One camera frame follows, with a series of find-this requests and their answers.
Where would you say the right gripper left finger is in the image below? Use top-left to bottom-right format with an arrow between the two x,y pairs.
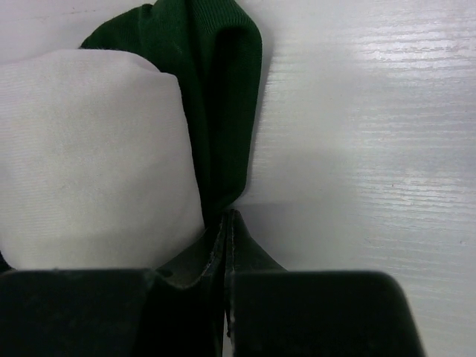
155,214 -> 227,289

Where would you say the cream and green t-shirt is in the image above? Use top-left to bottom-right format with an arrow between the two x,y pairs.
1,1 -> 263,270

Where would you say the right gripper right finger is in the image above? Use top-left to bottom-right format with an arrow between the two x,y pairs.
225,210 -> 286,274

